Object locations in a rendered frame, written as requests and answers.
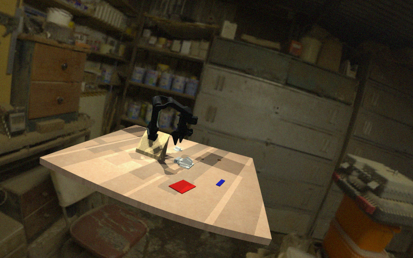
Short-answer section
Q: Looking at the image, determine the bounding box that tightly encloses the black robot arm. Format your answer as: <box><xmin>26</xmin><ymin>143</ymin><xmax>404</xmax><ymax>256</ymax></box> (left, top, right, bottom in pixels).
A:
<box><xmin>146</xmin><ymin>95</ymin><xmax>198</xmax><ymax>141</ymax></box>

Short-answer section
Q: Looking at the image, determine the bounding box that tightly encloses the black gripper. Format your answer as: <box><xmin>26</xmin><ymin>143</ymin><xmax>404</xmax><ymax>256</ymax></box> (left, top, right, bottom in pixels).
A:
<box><xmin>171</xmin><ymin>123</ymin><xmax>187</xmax><ymax>145</ymax></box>

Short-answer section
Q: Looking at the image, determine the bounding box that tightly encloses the red flat plate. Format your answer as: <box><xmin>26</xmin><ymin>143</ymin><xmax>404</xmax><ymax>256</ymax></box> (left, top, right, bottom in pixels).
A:
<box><xmin>169</xmin><ymin>180</ymin><xmax>196</xmax><ymax>194</ymax></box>

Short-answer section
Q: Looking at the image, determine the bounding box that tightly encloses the blue flat bar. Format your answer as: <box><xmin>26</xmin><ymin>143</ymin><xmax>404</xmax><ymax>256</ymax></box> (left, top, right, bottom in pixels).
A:
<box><xmin>216</xmin><ymin>179</ymin><xmax>225</xmax><ymax>186</ymax></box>

